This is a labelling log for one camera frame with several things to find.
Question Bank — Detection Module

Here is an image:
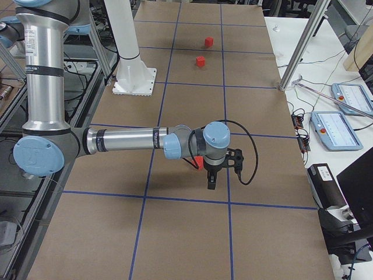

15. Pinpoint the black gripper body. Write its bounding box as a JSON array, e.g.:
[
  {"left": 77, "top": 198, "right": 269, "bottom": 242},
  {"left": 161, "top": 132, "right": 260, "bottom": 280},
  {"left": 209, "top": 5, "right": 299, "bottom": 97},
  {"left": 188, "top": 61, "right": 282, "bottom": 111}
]
[{"left": 203, "top": 162, "right": 227, "bottom": 176}]

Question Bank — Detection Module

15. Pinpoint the red block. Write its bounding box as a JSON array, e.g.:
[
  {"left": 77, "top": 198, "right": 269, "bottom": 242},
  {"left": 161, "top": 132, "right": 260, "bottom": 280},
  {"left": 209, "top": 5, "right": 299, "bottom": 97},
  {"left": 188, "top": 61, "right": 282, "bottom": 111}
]
[
  {"left": 205, "top": 37, "right": 214, "bottom": 48},
  {"left": 195, "top": 56, "right": 206, "bottom": 68},
  {"left": 193, "top": 156, "right": 203, "bottom": 170}
]

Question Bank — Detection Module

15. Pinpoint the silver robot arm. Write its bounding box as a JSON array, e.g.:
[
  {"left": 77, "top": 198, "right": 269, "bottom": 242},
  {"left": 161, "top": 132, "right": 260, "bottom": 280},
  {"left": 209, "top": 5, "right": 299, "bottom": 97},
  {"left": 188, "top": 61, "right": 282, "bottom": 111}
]
[
  {"left": 13, "top": 1, "right": 230, "bottom": 190},
  {"left": 1, "top": 16, "right": 24, "bottom": 48}
]

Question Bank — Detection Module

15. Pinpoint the small circuit board near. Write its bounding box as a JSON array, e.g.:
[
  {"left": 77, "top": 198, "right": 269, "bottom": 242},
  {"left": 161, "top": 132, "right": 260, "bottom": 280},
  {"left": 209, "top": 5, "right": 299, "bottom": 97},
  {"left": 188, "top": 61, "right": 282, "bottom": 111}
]
[{"left": 297, "top": 135, "right": 310, "bottom": 153}]

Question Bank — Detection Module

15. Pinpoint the small circuit board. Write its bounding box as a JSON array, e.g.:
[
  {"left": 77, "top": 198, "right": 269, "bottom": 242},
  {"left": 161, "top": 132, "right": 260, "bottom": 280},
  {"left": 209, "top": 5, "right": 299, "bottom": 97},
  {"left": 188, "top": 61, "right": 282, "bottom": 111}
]
[
  {"left": 297, "top": 135, "right": 310, "bottom": 153},
  {"left": 291, "top": 114, "right": 304, "bottom": 130}
]

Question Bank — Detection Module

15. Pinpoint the small circuit board far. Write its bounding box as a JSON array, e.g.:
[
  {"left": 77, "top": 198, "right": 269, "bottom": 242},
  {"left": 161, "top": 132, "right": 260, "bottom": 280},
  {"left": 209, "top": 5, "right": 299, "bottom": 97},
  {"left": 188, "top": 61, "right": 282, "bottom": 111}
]
[{"left": 291, "top": 114, "right": 304, "bottom": 130}]

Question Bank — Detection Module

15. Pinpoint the black cardboard box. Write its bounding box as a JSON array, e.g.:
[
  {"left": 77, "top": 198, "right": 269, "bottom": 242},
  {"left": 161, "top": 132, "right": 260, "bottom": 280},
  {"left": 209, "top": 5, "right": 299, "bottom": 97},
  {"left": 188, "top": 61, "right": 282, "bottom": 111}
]
[{"left": 307, "top": 163, "right": 347, "bottom": 210}]

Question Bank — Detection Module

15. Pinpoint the near blue teach pendant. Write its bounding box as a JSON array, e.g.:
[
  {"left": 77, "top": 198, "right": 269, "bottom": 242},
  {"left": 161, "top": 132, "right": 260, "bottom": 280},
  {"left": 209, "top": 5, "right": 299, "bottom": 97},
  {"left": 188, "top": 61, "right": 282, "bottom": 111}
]
[{"left": 311, "top": 111, "right": 363, "bottom": 151}]

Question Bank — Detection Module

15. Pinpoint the blue teach pendant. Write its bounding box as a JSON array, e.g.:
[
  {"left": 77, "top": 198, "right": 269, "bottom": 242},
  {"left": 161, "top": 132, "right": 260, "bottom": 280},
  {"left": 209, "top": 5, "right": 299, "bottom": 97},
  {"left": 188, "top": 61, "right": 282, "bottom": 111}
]
[
  {"left": 332, "top": 83, "right": 372, "bottom": 116},
  {"left": 311, "top": 111, "right": 363, "bottom": 151}
]

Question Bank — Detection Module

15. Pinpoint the black monitor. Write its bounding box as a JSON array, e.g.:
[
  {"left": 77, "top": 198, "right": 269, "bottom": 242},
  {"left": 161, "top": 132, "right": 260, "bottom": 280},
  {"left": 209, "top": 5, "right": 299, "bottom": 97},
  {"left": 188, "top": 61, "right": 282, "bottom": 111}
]
[{"left": 337, "top": 148, "right": 372, "bottom": 228}]

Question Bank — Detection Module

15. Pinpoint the long metal rod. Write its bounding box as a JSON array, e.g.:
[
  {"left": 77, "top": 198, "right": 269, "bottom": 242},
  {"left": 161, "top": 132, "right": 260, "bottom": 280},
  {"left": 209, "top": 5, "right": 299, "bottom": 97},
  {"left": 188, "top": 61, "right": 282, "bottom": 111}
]
[{"left": 292, "top": 77, "right": 372, "bottom": 118}]

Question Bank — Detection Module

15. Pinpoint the black monitor stand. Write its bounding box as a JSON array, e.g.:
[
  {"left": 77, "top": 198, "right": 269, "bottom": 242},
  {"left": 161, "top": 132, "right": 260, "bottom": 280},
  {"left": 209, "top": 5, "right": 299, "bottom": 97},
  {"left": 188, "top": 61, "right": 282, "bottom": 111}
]
[{"left": 318, "top": 209, "right": 372, "bottom": 265}]

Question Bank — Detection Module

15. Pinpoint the far blue teach pendant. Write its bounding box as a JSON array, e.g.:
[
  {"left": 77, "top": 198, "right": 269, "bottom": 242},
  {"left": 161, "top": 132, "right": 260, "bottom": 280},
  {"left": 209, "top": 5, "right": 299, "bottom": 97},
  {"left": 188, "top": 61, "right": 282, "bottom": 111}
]
[{"left": 332, "top": 83, "right": 372, "bottom": 116}]

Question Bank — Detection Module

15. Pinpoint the white camera post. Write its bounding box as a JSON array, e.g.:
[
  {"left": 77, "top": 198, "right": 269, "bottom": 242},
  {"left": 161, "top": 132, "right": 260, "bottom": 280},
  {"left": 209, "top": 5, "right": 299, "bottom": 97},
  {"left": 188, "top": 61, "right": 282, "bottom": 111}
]
[{"left": 104, "top": 0, "right": 157, "bottom": 96}]

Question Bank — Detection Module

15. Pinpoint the aluminium frame post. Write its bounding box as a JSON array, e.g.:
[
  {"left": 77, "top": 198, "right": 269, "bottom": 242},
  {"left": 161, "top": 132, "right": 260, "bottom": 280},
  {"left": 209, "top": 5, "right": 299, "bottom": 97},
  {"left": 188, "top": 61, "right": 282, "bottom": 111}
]
[{"left": 279, "top": 0, "right": 331, "bottom": 92}]

